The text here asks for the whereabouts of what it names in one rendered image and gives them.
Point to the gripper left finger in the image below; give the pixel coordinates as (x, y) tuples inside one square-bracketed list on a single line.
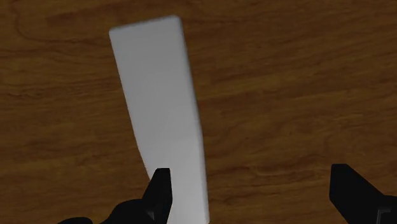
[(156, 198)]

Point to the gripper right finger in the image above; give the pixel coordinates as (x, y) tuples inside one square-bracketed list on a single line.
[(356, 195)]

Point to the white flat oblong block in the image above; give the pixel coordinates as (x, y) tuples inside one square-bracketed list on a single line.
[(159, 102)]

